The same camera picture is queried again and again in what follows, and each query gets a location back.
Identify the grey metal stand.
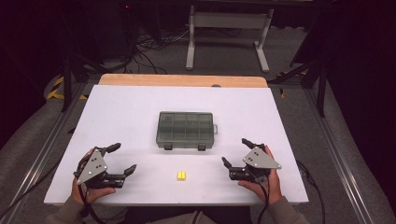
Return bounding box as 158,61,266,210
185,5,275,74

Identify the black floor cable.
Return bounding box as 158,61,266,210
295,159,327,224

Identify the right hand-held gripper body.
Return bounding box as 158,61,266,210
228,144,283,185

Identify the wooden table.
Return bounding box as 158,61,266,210
98,73,269,89

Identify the person's right hand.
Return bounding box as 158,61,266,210
238,146,284,206

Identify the hand-held gripper cable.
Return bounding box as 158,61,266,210
78,183,106,224
256,176,272,224

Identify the dark curtain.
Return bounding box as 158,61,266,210
0,0,104,147
290,0,396,203

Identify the tangle of black floor cables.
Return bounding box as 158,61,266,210
124,27,191,75

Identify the left hand-held gripper cable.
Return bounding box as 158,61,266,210
78,183,106,224

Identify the yellow black hazard tape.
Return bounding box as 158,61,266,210
46,76,89,101

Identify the aluminium floor rail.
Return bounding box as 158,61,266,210
0,82,94,224
303,88,376,224

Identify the person's left hand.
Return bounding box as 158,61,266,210
70,148,117,205

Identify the white board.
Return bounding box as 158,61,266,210
43,84,310,206

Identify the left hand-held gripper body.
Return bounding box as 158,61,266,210
74,147,125,190

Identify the right hand-held gripper cable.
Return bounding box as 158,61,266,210
256,176,272,224

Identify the grey transparent compartment box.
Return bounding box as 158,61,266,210
155,110,219,152

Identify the black tripod stand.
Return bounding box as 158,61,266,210
60,52,106,113
269,55,328,118

